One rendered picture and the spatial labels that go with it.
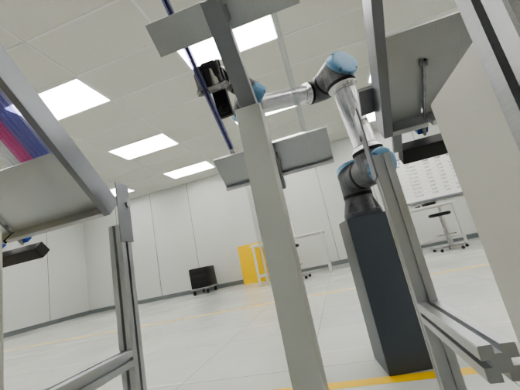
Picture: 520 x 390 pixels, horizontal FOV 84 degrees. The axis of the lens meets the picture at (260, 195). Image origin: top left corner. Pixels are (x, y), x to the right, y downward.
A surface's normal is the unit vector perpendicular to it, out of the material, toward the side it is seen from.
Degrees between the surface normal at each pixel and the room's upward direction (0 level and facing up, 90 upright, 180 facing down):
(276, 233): 90
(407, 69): 137
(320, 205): 90
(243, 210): 90
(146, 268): 90
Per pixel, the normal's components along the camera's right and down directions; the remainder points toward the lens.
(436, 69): -0.02, 0.59
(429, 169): -0.26, -0.16
